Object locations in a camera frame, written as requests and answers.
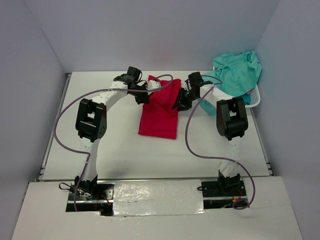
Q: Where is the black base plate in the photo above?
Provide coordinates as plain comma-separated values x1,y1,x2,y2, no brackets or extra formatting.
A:
58,182,115,217
197,180,248,210

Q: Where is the teal blue t shirt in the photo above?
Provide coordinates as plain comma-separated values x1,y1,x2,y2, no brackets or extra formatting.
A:
241,94,251,106

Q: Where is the silver tape patch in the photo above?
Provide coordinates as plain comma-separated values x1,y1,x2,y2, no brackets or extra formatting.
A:
113,179,205,217

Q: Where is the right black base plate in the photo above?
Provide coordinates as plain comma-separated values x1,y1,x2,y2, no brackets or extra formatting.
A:
197,180,248,210

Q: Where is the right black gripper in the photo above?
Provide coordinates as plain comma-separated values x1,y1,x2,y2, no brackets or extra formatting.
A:
172,87,200,112

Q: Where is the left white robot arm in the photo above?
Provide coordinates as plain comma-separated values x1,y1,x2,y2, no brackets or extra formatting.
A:
74,66,161,199

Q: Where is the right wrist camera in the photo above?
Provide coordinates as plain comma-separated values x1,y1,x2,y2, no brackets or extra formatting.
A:
184,79,191,92

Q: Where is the red t shirt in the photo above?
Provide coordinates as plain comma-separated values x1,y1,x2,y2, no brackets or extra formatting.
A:
138,78,181,140

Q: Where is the mint green t shirt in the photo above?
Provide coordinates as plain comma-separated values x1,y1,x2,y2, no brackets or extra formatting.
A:
202,50,262,108

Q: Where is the white plastic laundry basket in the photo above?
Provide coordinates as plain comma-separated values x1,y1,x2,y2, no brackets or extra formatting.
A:
206,63,262,108

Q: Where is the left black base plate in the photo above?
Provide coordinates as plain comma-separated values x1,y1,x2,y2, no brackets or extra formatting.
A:
58,182,115,217

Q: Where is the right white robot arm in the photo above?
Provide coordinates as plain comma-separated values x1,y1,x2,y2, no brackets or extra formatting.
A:
172,72,249,196

